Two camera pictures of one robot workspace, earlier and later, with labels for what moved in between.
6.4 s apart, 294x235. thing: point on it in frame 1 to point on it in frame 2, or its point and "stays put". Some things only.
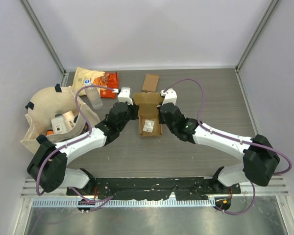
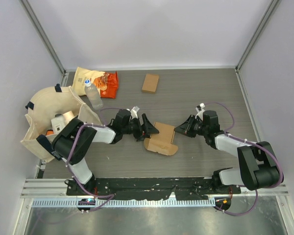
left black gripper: [134, 108] to [148, 128]
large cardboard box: [148, 101] to [162, 142]
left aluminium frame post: [34, 18] stays put
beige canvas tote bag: [41, 107] stays put
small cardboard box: [150, 83] stays put
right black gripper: [160, 119] to [186, 128]
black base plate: [155, 189] stays put
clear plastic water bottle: [93, 96] stays put
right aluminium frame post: [269, 11] stays put
